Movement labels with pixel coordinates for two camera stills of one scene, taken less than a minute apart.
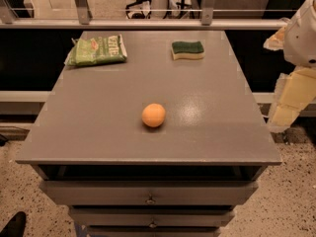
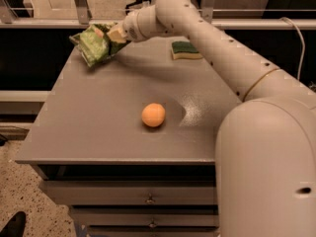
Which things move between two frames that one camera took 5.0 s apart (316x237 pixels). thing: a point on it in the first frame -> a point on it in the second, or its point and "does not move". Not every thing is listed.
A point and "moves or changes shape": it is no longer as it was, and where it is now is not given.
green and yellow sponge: (182, 50) does not move
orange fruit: (153, 115) does not move
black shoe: (15, 226) does not move
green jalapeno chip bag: (98, 48) moves or changes shape
